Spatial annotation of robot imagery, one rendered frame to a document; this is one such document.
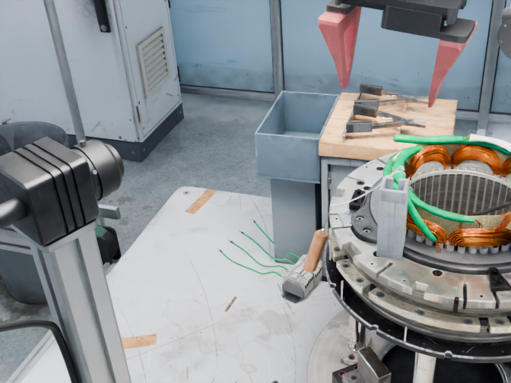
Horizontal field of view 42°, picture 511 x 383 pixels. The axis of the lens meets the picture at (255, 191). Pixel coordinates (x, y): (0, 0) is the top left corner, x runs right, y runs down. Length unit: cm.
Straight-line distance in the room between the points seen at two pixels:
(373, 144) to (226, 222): 44
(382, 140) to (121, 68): 208
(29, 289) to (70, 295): 206
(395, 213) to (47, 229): 44
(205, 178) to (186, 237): 169
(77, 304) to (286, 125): 88
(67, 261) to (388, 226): 42
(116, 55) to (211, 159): 65
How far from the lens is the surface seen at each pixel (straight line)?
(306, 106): 121
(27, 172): 36
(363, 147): 102
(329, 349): 105
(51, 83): 326
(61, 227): 37
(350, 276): 78
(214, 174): 303
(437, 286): 72
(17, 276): 243
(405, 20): 57
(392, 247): 74
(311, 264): 86
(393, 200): 71
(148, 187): 301
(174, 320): 115
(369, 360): 94
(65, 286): 40
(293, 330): 111
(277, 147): 107
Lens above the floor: 157
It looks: 33 degrees down
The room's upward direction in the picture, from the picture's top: 4 degrees counter-clockwise
